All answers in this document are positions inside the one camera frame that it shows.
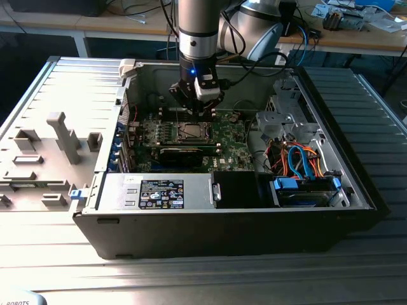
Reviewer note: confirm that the blue box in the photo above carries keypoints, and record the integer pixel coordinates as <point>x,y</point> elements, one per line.
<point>375,3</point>

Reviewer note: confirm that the white barcode tag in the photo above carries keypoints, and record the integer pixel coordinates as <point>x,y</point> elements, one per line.
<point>282,57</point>

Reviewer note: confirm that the dark heatsink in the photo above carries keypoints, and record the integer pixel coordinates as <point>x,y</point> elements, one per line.
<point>332,20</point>

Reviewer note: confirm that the blue plastic clip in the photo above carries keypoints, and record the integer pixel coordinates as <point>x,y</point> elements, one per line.
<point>75,194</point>

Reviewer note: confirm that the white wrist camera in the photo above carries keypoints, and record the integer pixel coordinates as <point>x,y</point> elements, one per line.
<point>206,92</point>

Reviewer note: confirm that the blue card retainer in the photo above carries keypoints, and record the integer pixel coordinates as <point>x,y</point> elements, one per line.
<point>119,131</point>

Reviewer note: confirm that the black monitor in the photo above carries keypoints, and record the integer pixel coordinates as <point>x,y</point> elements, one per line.
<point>57,6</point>

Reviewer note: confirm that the hard disk in blue carrier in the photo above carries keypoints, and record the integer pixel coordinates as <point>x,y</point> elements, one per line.
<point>286,184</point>

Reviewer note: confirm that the wooden desk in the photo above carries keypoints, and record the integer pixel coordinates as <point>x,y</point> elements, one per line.
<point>349,39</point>
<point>63,23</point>

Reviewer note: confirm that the grey metal drive box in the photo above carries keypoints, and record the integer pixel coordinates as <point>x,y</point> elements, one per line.
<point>353,22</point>

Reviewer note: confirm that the green motherboard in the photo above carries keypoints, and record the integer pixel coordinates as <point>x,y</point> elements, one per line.
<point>232,152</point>

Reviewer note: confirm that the metal drive cage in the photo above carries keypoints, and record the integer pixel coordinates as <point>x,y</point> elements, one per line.
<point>276,120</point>

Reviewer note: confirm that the black PC case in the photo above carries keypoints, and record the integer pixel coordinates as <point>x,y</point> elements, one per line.
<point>206,235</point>

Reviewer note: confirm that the silver power supply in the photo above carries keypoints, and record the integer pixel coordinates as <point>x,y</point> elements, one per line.
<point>114,190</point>

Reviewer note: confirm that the black graphics card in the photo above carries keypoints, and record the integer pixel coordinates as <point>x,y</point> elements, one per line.
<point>181,157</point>

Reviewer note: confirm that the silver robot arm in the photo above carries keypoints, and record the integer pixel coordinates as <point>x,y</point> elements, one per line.
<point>197,19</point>

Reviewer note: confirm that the beige case latch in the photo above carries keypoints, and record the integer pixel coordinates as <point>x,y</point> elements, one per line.
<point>127,67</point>

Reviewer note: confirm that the CPU socket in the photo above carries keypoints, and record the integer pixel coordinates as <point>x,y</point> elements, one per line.
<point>194,141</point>

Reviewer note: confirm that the grey parts rack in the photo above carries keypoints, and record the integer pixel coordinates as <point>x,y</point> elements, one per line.
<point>66,139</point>

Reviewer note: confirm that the small CPU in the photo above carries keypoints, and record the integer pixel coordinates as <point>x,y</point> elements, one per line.
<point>195,130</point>

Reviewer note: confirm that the black RAM slot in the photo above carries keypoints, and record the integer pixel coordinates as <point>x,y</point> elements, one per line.
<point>167,113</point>
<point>168,119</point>

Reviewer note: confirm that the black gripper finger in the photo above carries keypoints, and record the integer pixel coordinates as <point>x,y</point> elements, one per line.
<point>213,104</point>
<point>181,97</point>

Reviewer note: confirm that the metal locking lever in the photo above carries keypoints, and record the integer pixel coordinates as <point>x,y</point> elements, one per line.
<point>186,132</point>
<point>176,117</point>

